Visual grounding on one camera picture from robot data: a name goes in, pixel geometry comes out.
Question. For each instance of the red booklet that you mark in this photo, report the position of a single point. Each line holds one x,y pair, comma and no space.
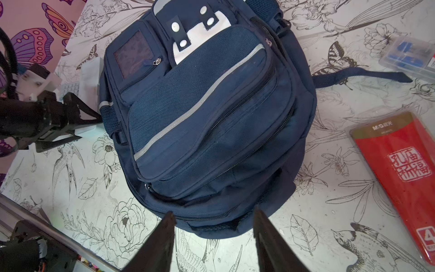
401,154

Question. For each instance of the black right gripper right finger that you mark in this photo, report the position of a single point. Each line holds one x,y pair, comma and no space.
274,254

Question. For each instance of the navy blue student backpack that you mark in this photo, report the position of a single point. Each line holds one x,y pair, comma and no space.
209,104

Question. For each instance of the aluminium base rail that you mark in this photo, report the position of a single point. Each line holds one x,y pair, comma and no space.
30,244

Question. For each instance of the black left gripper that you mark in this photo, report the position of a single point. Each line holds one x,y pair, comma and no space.
31,114

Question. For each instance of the white rectangular eraser case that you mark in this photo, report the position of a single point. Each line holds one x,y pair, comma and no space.
90,73

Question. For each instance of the clear pen with red cap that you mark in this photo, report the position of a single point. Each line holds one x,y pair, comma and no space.
410,56

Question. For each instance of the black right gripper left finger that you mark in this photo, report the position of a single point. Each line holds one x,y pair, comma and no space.
155,255

